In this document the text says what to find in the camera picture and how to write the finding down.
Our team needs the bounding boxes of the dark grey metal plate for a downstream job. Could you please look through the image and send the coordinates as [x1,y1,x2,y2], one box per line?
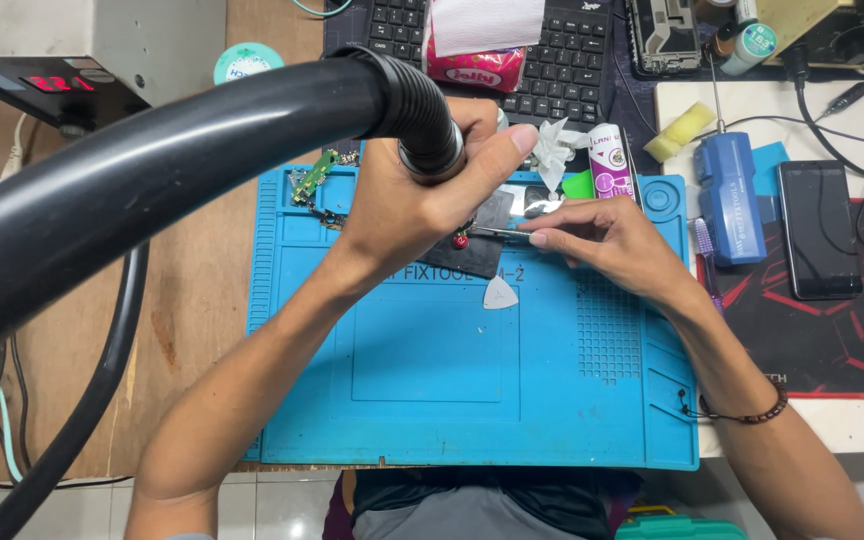
[415,187,517,281]

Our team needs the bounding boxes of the green plastic piece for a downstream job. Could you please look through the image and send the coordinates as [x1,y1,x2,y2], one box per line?
[560,170,597,201]

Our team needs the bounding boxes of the yellow black soldering station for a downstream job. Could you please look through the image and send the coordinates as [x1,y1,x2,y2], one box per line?
[757,0,864,70]

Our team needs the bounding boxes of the grey hot air station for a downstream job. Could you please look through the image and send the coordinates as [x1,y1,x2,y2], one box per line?
[0,0,228,132]

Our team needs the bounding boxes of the white triangular pick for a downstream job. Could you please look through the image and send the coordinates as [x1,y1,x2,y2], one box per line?
[482,275,521,312]

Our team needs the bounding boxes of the blue plastic card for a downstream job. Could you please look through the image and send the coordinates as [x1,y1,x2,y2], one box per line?
[750,140,792,224]

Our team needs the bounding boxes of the metal tweezers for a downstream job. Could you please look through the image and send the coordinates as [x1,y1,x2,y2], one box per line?
[468,224,535,242]

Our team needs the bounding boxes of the black soldering pen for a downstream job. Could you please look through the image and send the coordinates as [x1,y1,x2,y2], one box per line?
[820,63,864,119]

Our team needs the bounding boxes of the black hot air gun handle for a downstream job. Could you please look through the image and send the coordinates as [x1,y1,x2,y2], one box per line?
[0,45,468,370]

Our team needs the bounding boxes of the blue electric screwdriver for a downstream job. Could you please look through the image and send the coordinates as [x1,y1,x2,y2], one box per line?
[693,52,769,268]

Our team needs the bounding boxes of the black keyboard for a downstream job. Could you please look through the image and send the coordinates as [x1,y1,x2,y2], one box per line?
[364,0,615,130]

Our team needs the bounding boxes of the black red mouse pad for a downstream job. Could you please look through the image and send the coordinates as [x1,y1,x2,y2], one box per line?
[694,196,864,400]

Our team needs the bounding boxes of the white plug cable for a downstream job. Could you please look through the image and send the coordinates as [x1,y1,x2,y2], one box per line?
[0,112,30,181]

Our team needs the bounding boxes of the person's left hand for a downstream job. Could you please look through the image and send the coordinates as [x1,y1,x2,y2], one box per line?
[330,97,540,294]

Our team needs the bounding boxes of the disassembled phone frame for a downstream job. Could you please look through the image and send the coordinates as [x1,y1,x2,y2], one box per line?
[625,0,704,78]

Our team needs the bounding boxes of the green circuit board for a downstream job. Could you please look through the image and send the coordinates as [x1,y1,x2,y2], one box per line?
[288,147,363,231]

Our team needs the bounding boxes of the white pink glue tube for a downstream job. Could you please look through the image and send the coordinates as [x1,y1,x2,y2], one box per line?
[586,123,640,204]

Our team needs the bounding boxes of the green tool box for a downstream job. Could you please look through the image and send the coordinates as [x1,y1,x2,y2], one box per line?
[615,505,750,540]

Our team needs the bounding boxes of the purple toothbrush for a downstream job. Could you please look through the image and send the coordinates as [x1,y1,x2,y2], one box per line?
[692,216,726,316]

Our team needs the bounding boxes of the shiny metal shield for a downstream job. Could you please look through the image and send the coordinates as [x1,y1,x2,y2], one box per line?
[495,183,570,220]

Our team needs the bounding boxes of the brown white bottle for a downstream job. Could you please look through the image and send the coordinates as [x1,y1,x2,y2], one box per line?
[704,0,760,60]

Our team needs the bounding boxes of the brown beaded bracelet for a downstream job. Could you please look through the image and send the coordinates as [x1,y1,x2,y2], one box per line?
[676,374,790,426]

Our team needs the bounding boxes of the crumpled white tissue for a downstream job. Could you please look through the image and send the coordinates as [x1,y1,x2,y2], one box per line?
[532,117,592,193]

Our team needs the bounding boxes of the black smartphone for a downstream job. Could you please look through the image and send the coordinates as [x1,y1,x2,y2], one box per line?
[776,159,864,302]

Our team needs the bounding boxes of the pink tissue packet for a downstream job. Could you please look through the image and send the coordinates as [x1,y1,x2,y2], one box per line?
[423,0,547,96]

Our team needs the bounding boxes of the person's dark shirt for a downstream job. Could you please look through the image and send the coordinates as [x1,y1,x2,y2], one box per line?
[323,468,645,540]

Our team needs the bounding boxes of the teal cable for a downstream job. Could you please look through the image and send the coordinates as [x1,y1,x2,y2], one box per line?
[0,355,26,483]

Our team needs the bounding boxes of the person's right hand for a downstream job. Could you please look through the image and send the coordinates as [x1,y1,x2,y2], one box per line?
[529,196,697,309]

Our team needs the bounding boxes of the black power cable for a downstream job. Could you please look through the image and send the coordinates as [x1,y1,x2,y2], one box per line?
[780,43,864,256]

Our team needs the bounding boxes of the blue silicone repair mat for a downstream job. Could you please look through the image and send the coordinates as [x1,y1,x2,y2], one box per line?
[243,160,701,473]

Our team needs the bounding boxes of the small bottle teal label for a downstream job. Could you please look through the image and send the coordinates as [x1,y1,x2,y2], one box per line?
[720,22,779,77]

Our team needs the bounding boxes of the yellow sponge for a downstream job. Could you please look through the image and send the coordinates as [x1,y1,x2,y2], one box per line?
[641,100,717,165]

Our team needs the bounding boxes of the black thick hose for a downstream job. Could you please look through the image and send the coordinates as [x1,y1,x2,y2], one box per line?
[0,241,153,540]

